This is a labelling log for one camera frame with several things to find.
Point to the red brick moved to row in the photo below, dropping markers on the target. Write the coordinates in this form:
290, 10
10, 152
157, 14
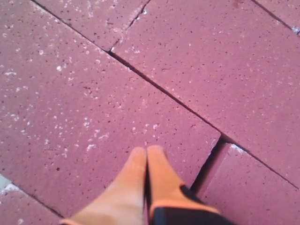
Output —
246, 191

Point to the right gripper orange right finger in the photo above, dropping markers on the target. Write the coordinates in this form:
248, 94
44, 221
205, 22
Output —
165, 184

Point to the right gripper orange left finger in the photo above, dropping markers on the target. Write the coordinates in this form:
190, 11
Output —
122, 203

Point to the red brick middle right row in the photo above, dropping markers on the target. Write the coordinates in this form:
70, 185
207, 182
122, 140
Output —
285, 11

